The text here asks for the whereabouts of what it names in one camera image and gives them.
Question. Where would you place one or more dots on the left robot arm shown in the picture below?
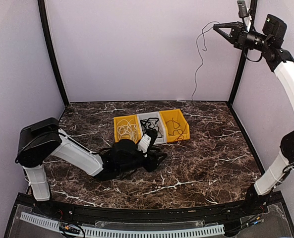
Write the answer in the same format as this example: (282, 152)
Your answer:
(45, 138)

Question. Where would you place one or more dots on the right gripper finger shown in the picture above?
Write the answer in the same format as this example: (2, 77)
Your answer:
(227, 34)
(230, 25)

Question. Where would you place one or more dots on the black front rail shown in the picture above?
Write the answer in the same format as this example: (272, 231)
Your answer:
(88, 214)

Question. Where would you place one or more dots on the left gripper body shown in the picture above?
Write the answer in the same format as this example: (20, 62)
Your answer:
(150, 165)

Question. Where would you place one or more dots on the right black frame post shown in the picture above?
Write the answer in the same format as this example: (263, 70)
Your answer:
(242, 60)

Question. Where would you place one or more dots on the black frame post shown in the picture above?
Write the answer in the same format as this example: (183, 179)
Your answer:
(242, 60)
(51, 51)

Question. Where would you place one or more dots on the white bin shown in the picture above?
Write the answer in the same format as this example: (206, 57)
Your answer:
(153, 121)

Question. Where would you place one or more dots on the white slotted cable duct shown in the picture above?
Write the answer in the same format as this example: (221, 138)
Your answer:
(121, 230)

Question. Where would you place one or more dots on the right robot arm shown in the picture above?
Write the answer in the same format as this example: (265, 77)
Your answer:
(281, 63)

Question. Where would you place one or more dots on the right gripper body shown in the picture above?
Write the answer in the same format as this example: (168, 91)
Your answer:
(241, 38)

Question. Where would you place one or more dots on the yellow bin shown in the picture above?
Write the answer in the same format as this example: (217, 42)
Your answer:
(177, 128)
(127, 127)

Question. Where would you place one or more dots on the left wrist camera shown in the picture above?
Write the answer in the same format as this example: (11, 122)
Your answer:
(147, 141)

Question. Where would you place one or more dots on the left black frame post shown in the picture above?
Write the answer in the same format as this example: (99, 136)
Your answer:
(51, 51)

